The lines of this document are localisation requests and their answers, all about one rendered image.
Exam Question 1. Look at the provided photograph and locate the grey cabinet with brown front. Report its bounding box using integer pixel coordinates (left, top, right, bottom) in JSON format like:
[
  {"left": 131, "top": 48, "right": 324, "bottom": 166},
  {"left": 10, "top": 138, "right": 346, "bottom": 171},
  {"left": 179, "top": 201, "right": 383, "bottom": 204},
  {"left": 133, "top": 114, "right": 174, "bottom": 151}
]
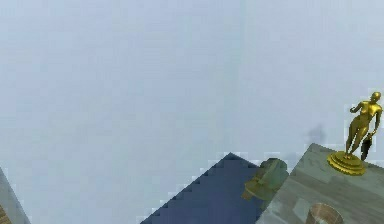
[{"left": 0, "top": 166, "right": 33, "bottom": 224}]

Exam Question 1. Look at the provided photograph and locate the brown round bowl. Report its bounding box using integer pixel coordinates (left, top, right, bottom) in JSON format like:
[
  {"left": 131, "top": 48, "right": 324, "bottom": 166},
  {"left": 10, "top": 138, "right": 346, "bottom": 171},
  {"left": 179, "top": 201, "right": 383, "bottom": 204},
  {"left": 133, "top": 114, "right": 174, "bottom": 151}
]
[{"left": 305, "top": 202, "right": 345, "bottom": 224}]

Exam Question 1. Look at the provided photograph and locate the green and gold vase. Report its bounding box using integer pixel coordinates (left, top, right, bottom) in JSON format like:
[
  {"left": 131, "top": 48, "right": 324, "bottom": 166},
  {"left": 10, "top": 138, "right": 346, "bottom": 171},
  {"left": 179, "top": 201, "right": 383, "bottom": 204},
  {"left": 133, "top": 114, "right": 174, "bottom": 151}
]
[{"left": 241, "top": 157, "right": 290, "bottom": 202}]

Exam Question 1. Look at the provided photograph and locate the gold human figure statue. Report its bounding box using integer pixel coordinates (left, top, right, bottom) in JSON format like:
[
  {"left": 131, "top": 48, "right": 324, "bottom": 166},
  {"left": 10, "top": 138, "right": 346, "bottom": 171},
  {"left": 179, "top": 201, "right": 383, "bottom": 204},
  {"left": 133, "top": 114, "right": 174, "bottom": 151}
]
[{"left": 326, "top": 91, "right": 383, "bottom": 177}]

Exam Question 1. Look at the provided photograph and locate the grey wooden table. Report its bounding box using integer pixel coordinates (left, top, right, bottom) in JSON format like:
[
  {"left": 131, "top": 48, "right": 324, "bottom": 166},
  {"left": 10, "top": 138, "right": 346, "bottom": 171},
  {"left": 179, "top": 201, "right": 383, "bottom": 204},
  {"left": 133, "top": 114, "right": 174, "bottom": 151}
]
[{"left": 255, "top": 142, "right": 384, "bottom": 224}]

